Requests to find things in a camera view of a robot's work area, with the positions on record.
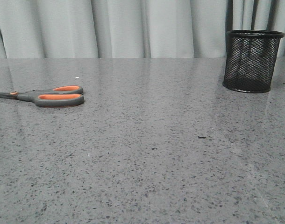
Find grey and orange scissors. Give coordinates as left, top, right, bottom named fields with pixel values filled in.
left=0, top=85, right=84, bottom=107

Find black mesh pen bucket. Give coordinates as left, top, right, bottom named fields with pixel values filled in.
left=223, top=30, right=285, bottom=93

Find grey curtain backdrop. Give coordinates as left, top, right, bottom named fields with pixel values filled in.
left=0, top=0, right=285, bottom=58

